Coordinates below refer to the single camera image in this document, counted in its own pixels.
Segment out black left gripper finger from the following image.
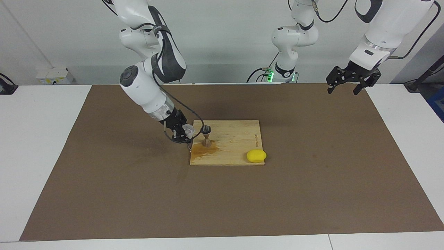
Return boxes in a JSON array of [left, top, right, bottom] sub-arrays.
[[326, 66, 349, 94], [353, 69, 382, 95]]

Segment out steel double jigger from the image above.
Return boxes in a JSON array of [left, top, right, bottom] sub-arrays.
[[201, 126, 213, 148]]

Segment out wooden cutting board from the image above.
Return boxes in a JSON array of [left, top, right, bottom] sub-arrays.
[[187, 120, 265, 166]]

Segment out black stand pole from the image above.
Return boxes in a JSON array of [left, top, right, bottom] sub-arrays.
[[404, 56, 444, 93]]

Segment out blue crate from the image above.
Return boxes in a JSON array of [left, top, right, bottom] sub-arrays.
[[427, 87, 444, 123]]

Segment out yellow lemon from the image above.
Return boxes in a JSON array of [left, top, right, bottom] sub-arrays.
[[246, 149, 267, 163]]

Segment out brown table mat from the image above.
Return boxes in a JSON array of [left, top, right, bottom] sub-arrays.
[[19, 83, 444, 241]]

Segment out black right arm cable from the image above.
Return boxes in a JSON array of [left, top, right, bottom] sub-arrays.
[[139, 24, 205, 144]]

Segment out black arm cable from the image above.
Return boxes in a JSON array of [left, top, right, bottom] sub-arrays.
[[139, 24, 205, 144], [310, 0, 441, 60]]

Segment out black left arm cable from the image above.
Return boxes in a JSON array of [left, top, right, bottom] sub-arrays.
[[310, 0, 441, 60]]

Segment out black left base cables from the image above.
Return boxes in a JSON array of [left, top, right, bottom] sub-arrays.
[[246, 52, 280, 83]]

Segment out white wall socket box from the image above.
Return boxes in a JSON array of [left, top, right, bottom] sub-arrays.
[[36, 68, 74, 85]]

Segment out black clamp mount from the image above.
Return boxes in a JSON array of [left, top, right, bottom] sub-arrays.
[[0, 73, 18, 95]]

